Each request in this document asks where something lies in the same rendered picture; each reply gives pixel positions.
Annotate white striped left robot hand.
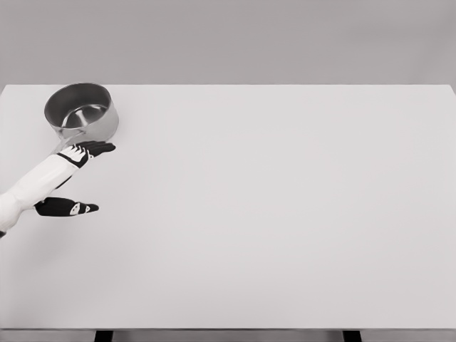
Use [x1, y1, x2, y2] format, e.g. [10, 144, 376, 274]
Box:
[11, 140, 117, 224]

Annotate silver metal pot with handle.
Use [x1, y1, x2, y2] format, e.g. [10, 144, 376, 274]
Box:
[43, 82, 120, 155]

